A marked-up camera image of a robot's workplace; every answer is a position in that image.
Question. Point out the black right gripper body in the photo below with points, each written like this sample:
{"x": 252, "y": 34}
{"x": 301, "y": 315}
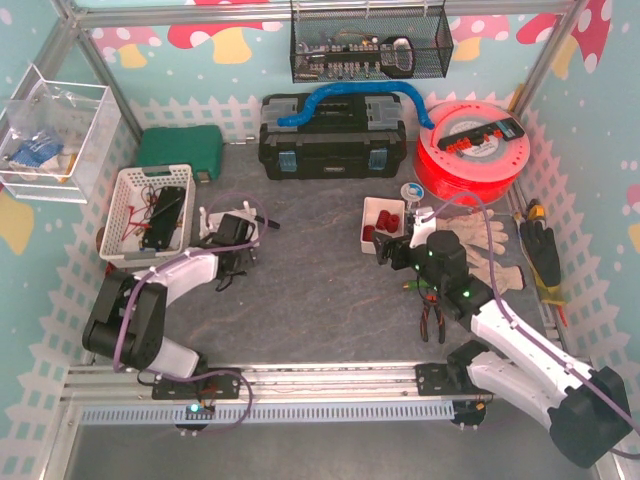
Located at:
{"x": 392, "y": 250}

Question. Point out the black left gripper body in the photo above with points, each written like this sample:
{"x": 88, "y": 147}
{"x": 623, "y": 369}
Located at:
{"x": 239, "y": 258}

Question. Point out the white peg fixture base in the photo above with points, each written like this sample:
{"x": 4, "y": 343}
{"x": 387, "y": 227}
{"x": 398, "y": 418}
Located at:
{"x": 214, "y": 222}

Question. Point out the large red spring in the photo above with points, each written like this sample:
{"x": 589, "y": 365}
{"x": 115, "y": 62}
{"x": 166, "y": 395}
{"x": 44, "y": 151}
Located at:
{"x": 393, "y": 223}

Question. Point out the black handled screwdriver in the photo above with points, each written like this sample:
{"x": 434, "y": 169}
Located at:
{"x": 268, "y": 222}

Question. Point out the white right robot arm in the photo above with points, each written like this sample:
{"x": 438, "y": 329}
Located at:
{"x": 584, "y": 410}

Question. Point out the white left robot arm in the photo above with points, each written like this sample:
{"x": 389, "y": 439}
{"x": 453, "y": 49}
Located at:
{"x": 127, "y": 322}

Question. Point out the red spring middle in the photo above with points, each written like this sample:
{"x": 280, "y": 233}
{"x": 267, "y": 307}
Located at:
{"x": 382, "y": 220}

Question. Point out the red spring left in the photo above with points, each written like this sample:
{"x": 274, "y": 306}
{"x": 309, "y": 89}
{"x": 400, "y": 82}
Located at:
{"x": 368, "y": 232}

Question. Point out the white spring box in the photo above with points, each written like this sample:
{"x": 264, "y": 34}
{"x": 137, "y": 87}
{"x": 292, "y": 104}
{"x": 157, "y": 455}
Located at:
{"x": 371, "y": 208}

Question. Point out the green hand tool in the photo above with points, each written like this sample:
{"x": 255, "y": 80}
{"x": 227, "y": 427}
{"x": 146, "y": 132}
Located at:
{"x": 414, "y": 285}

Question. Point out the black device in basket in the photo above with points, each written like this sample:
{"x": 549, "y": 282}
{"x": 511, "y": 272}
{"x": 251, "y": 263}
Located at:
{"x": 164, "y": 218}

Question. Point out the upper white work glove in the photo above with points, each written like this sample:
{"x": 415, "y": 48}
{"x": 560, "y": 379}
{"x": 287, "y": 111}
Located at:
{"x": 472, "y": 230}

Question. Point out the white work glove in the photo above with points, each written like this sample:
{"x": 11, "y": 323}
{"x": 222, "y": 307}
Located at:
{"x": 472, "y": 230}
{"x": 507, "y": 278}

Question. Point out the white perforated basket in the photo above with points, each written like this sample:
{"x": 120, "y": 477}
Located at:
{"x": 134, "y": 197}

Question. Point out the green plastic case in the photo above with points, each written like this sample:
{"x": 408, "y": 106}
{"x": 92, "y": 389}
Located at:
{"x": 200, "y": 147}

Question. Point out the lower white work glove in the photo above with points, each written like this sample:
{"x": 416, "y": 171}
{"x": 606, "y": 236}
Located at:
{"x": 507, "y": 278}

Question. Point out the black toolbox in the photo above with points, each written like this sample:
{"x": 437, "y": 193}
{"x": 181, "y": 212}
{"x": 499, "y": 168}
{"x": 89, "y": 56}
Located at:
{"x": 348, "y": 136}

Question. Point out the red filament spool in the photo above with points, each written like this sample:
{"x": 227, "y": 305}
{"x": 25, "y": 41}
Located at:
{"x": 488, "y": 170}

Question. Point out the black yellow rubber glove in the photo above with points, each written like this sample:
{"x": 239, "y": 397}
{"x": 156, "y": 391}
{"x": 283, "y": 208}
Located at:
{"x": 541, "y": 252}

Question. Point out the yellow black tool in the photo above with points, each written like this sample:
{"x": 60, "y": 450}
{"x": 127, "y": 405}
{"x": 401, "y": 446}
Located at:
{"x": 533, "y": 211}

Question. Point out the black power strip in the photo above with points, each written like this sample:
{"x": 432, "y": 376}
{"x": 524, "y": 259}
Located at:
{"x": 507, "y": 129}

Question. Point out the clear acrylic box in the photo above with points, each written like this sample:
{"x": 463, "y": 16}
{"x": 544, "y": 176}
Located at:
{"x": 84, "y": 116}

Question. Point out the blue white glove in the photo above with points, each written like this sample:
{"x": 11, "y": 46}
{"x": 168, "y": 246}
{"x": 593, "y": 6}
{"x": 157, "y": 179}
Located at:
{"x": 39, "y": 152}

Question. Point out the solder wire spool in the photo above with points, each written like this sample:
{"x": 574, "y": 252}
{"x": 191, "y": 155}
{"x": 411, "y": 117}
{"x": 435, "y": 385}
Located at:
{"x": 412, "y": 193}

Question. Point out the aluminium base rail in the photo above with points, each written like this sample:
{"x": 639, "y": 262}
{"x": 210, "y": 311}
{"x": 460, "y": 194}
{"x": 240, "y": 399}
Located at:
{"x": 368, "y": 381}

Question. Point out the grey slotted cable duct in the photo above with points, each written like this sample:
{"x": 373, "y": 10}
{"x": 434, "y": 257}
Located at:
{"x": 268, "y": 413}

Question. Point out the black wire mesh basket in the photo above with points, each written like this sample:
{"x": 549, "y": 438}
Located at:
{"x": 379, "y": 44}

